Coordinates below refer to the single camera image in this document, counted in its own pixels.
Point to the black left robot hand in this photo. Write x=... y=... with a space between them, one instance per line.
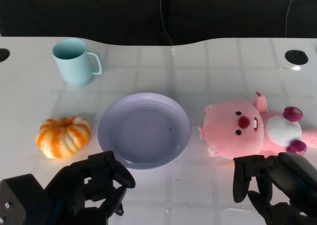
x=99 y=175

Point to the light blue plastic cup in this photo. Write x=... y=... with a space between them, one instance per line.
x=74 y=66

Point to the black backdrop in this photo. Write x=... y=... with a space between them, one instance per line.
x=99 y=12

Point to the black round table grommet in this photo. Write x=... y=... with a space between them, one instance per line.
x=3 y=55
x=296 y=57

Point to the orange white striped pumpkin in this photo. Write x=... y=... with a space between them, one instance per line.
x=62 y=138

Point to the lavender plastic plate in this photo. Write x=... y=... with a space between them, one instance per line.
x=143 y=133

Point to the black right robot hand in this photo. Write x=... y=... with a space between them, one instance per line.
x=292 y=170

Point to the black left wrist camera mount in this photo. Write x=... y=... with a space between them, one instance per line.
x=22 y=195

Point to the pink plush doll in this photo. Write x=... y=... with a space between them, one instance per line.
x=227 y=130

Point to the small yellow stick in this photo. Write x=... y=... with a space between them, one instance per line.
x=229 y=163

